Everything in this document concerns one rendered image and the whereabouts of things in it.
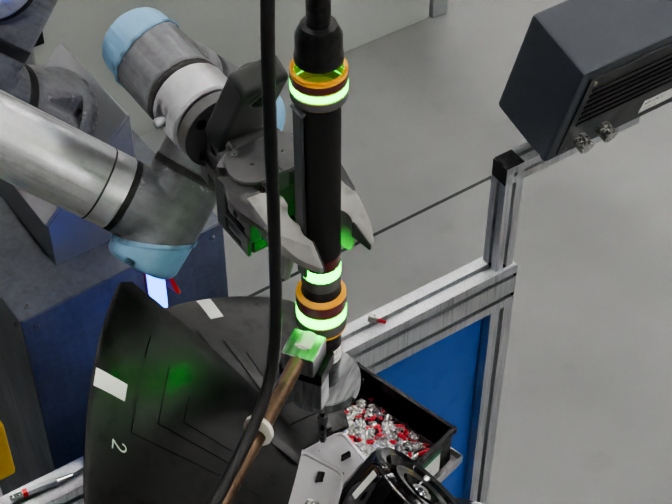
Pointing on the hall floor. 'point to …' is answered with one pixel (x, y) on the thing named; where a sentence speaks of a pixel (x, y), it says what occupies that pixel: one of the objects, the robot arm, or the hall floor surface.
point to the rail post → (486, 403)
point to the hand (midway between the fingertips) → (338, 242)
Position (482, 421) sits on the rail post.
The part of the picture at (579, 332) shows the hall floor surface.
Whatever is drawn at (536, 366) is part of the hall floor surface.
